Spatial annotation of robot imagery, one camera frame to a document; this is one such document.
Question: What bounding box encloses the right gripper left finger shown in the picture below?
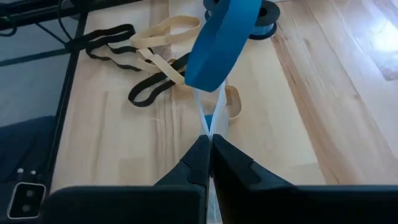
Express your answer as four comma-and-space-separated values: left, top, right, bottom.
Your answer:
40, 134, 211, 224

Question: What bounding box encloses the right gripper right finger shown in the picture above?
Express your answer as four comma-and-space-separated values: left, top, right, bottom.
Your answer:
211, 134, 398, 224

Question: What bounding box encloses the clear zipper bag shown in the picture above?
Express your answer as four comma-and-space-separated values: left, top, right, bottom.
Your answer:
192, 80, 229, 224

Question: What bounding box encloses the wide blue rubber band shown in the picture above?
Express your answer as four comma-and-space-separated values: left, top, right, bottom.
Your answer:
184, 0, 263, 93

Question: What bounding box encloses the thin black rubber band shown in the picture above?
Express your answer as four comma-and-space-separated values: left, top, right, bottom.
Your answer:
85, 45, 150, 72

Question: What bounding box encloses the silver-rimmed black device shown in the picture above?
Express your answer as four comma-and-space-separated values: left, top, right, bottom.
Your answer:
6, 167, 47, 220

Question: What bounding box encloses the dark blue fabric object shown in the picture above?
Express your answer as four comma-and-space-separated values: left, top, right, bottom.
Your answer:
0, 116, 57, 187

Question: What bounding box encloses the black aluminium table frame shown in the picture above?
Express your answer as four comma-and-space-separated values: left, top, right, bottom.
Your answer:
0, 0, 147, 187

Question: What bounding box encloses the blue wire spool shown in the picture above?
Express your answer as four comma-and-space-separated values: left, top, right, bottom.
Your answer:
203, 0, 281, 40

